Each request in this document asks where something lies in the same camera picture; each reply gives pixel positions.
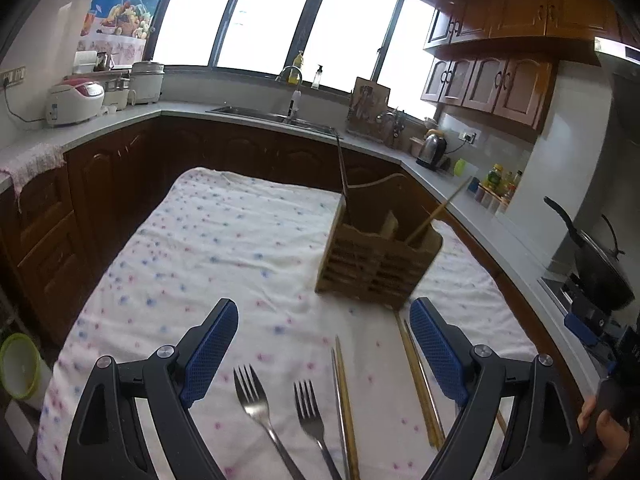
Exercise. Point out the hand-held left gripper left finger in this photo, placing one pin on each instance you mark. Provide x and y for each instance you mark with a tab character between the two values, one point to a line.
212	350

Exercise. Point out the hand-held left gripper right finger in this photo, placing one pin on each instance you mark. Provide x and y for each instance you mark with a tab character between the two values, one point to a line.
437	350

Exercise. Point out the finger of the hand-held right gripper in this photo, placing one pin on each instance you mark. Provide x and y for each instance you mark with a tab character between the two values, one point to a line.
611	367
580	329

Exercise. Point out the bamboo chopstick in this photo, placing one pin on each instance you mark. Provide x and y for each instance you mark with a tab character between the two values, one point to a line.
440	207
417	385
347	410
500	422

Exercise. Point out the metal chopstick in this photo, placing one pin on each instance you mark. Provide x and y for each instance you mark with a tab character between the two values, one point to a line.
434	402
340	410

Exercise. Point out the metal fork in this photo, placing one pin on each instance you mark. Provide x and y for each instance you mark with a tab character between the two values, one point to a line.
256	400
307	410

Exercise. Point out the wooden utensil holder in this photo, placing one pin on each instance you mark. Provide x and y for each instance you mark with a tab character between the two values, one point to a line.
365	265

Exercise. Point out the person's right hand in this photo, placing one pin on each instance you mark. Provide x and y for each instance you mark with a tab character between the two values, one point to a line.
612	440

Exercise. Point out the gas stove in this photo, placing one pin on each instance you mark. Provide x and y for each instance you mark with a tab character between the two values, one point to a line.
560	287

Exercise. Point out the black wok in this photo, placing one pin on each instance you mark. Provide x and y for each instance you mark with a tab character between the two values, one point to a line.
602	275

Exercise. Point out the speckled white tablecloth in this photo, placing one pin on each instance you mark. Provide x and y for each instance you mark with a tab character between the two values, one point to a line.
225	240

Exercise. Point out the row of seasoning jars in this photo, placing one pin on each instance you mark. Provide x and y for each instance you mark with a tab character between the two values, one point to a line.
492	200

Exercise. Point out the green label oil bottle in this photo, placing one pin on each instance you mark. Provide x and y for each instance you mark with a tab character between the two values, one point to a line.
495	175

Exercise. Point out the green plastic cup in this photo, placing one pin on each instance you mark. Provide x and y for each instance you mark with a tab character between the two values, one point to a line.
460	167

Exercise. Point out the steel electric kettle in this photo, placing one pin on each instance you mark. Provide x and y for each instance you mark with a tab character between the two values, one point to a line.
431	152

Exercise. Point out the kitchen tool rack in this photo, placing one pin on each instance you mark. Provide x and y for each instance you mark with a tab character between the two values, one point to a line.
392	127

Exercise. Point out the steel kitchen sink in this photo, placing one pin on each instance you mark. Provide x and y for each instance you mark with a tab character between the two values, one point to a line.
270	116

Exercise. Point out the wooden cutting board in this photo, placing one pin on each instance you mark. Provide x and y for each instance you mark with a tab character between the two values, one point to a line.
367	107

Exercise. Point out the floral cloth towel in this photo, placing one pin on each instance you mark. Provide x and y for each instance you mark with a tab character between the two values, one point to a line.
35	160

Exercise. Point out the curved kitchen faucet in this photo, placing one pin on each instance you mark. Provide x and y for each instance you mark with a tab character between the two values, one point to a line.
295	95

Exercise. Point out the small white kitchen appliance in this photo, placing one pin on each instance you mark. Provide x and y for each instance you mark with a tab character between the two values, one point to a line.
116	92

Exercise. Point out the white pot appliance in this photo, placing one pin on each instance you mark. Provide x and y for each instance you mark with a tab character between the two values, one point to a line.
147	82

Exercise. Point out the steel range hood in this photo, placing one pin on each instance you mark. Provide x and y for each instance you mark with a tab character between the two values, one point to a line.
620	55

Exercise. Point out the white pink rice cooker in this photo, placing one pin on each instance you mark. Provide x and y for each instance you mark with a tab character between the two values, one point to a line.
75	102

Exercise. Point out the brown wooden upper cabinets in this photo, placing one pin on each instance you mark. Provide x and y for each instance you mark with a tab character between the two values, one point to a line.
505	50

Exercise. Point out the clear pump soap bottle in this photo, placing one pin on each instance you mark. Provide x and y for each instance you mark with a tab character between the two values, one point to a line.
316	79

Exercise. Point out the yellow dish soap bottle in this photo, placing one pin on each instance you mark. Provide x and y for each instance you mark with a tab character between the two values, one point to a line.
298	60

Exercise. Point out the dark glass jug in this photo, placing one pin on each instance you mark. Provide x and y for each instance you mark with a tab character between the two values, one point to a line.
102	61

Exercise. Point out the white storage box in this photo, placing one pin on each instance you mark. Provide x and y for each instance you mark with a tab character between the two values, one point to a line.
85	62

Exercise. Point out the kitchen window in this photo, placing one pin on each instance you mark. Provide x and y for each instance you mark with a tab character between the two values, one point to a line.
280	15

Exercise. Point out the white wall socket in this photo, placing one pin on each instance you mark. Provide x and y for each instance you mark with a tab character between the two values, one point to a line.
468	135

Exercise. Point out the wall socket strip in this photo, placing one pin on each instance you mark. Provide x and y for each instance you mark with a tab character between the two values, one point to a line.
12	76

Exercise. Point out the tropical fruit wall poster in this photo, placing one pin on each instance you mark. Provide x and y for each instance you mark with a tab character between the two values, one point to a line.
125	0

